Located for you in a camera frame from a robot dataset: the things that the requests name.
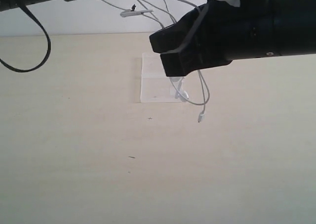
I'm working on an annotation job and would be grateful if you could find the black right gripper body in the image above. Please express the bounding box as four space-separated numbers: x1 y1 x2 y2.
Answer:
194 0 274 68

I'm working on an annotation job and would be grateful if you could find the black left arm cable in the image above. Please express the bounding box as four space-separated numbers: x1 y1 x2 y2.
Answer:
0 3 51 73

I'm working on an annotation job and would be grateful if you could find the clear plastic box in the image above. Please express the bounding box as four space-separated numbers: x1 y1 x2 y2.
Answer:
140 53 187 103

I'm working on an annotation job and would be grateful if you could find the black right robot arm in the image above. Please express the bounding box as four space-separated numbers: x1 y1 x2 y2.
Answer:
150 0 316 77

